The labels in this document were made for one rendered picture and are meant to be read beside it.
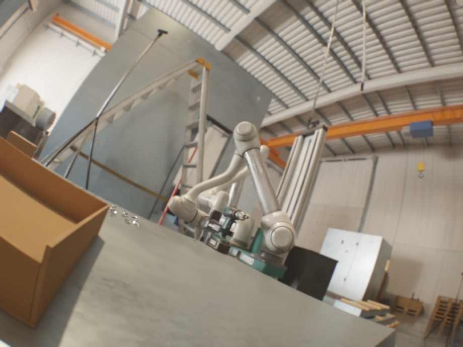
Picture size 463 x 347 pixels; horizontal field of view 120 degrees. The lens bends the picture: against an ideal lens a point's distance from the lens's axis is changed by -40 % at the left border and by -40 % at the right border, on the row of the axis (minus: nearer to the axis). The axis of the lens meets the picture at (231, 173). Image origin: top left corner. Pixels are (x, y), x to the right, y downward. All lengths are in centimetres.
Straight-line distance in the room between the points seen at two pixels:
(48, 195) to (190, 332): 34
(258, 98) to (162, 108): 163
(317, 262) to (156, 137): 231
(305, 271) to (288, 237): 53
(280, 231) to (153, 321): 88
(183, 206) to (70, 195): 91
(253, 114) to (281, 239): 279
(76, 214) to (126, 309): 25
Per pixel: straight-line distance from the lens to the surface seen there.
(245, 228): 169
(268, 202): 113
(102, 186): 280
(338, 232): 770
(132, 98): 215
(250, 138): 122
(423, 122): 902
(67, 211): 43
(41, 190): 45
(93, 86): 304
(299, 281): 153
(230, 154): 325
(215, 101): 331
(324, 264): 165
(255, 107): 368
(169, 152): 290
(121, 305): 23
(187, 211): 128
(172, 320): 24
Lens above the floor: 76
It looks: 14 degrees up
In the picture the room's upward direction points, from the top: 24 degrees clockwise
